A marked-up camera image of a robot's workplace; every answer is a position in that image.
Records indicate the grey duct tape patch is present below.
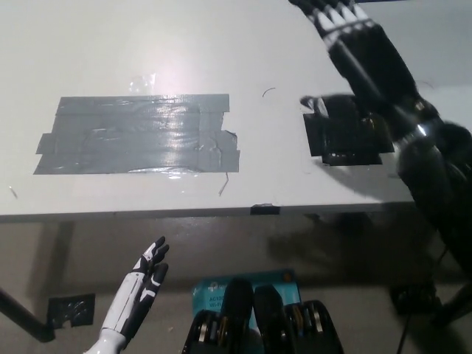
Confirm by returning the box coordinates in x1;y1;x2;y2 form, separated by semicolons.
32;94;241;176

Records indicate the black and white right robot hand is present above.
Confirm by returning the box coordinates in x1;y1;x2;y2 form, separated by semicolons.
289;0;422;116

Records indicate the black tape patch on table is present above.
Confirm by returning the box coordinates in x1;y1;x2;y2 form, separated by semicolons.
301;94;395;167

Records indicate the black stand base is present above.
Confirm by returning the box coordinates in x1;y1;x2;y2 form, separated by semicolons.
389;282;472;327

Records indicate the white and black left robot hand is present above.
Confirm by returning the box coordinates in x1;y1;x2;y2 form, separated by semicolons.
100;235;171;339

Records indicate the black metal table leg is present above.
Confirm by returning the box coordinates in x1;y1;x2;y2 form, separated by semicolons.
0;285;56;342

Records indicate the clear tape piece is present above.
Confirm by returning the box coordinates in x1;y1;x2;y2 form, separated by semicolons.
128;73;156;93

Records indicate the teal wifi adapter box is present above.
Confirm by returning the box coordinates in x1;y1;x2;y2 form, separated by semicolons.
191;268;303;333

